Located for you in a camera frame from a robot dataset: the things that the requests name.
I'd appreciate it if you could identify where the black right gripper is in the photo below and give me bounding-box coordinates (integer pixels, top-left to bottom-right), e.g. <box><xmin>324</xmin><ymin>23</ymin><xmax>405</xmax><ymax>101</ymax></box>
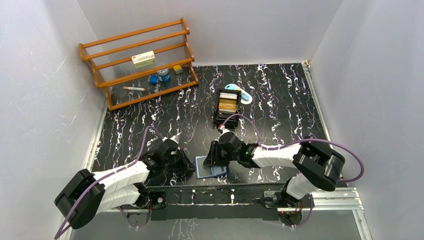
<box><xmin>202</xmin><ymin>140</ymin><xmax>239</xmax><ymax>167</ymax></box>

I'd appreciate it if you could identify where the blue leather card holder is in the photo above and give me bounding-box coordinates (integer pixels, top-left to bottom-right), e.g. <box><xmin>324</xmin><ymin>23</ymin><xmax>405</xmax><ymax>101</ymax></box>
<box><xmin>194</xmin><ymin>156</ymin><xmax>229</xmax><ymax>180</ymax></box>

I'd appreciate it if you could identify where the black card box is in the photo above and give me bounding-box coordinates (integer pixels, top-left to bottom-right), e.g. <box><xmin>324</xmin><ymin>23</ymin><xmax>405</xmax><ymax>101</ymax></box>
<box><xmin>212</xmin><ymin>88</ymin><xmax>242</xmax><ymax>129</ymax></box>

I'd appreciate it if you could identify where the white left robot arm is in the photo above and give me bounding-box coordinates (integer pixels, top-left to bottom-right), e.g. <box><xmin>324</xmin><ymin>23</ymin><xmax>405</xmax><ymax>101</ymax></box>
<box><xmin>54</xmin><ymin>137</ymin><xmax>196</xmax><ymax>229</ymax></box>

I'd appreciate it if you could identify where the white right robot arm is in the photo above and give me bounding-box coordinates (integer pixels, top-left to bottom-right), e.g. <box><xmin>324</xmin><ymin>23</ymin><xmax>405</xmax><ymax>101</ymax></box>
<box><xmin>202</xmin><ymin>131</ymin><xmax>346</xmax><ymax>208</ymax></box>

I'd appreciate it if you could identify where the gold card in box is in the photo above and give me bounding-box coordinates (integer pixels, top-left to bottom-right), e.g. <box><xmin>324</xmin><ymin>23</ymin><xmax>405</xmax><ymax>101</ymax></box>
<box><xmin>218</xmin><ymin>99</ymin><xmax>238</xmax><ymax>113</ymax></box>

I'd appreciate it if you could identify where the white card stack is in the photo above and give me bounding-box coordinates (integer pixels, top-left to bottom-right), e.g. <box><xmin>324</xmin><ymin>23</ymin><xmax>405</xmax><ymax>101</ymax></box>
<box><xmin>219</xmin><ymin>92</ymin><xmax>238</xmax><ymax>100</ymax></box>

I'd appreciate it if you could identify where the teal oval blister pack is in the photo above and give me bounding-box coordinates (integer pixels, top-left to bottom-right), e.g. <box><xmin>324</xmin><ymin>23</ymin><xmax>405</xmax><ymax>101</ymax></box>
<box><xmin>224</xmin><ymin>83</ymin><xmax>253</xmax><ymax>105</ymax></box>

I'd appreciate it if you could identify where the blue small cap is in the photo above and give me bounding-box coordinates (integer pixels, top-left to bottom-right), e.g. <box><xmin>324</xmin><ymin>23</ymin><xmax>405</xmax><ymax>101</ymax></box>
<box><xmin>148</xmin><ymin>75</ymin><xmax>159</xmax><ymax>85</ymax></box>

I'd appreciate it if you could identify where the blue round tin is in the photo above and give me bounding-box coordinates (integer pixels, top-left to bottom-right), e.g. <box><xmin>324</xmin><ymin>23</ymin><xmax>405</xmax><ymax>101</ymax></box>
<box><xmin>156</xmin><ymin>68</ymin><xmax>171</xmax><ymax>83</ymax></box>

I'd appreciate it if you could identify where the orange white marker pen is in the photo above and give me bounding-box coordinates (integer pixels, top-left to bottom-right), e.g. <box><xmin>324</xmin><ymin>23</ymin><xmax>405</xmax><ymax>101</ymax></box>
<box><xmin>123</xmin><ymin>86</ymin><xmax>146</xmax><ymax>92</ymax></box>

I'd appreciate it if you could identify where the yellow grey small block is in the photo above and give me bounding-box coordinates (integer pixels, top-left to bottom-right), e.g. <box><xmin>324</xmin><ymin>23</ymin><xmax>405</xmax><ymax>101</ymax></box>
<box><xmin>173</xmin><ymin>64</ymin><xmax>183</xmax><ymax>75</ymax></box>

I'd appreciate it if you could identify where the orange wooden shelf rack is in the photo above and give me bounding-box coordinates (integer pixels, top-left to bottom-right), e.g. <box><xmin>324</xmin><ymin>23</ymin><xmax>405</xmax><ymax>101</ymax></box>
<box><xmin>78</xmin><ymin>18</ymin><xmax>199</xmax><ymax>111</ymax></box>

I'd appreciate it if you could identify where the white green small box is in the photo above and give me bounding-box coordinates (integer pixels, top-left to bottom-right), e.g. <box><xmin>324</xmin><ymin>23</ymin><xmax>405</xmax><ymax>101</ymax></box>
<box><xmin>131</xmin><ymin>50</ymin><xmax>157</xmax><ymax>69</ymax></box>

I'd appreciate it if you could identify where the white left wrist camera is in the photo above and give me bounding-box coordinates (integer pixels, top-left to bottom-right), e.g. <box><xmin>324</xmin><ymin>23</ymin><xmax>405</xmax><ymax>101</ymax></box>
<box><xmin>170</xmin><ymin>134</ymin><xmax>180</xmax><ymax>144</ymax></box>

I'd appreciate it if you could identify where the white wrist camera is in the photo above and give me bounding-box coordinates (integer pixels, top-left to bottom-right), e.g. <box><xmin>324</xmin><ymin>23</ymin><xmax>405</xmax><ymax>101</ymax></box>
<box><xmin>218</xmin><ymin>125</ymin><xmax>231</xmax><ymax>135</ymax></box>
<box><xmin>170</xmin><ymin>134</ymin><xmax>180</xmax><ymax>144</ymax></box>

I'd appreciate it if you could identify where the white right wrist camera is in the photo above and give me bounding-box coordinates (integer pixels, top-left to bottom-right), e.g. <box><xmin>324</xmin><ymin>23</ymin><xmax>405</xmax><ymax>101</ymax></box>
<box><xmin>218</xmin><ymin>125</ymin><xmax>231</xmax><ymax>135</ymax></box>

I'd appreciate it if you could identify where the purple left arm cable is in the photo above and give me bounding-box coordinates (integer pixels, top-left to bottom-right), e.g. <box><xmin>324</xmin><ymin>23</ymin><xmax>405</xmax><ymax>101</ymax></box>
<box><xmin>53</xmin><ymin>125</ymin><xmax>167</xmax><ymax>240</ymax></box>

